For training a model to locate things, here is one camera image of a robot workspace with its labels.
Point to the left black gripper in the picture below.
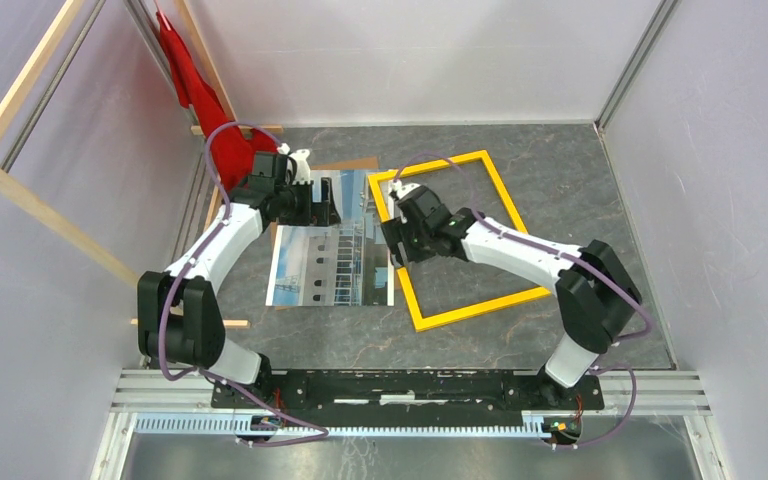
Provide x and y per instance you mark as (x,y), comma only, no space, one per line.
(316,214)

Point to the aluminium rail base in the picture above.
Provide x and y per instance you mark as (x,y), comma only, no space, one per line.
(145,402)

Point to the red cloth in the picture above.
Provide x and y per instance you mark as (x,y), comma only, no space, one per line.
(232,153)

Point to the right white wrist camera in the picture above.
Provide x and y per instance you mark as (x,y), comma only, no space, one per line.
(399,190)

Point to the building photo print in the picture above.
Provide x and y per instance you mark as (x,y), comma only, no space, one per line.
(338,265)

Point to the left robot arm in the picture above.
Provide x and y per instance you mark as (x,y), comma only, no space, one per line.
(178,317)

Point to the brown cardboard backing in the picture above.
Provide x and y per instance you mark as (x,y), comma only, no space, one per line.
(351,164)

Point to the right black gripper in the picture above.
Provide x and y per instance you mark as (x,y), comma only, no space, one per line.
(397,229)

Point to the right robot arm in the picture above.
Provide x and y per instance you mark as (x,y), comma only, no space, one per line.
(596,296)

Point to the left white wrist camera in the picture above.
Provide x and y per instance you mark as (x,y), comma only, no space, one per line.
(298,168)

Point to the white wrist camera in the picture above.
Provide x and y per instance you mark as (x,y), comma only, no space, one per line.
(399,190)
(298,168)

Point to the wooden rack frame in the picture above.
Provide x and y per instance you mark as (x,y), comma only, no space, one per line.
(99,167)

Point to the yellow picture frame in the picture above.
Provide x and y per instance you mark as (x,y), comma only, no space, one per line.
(420,321)

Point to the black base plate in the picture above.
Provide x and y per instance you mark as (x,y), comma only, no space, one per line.
(398,398)

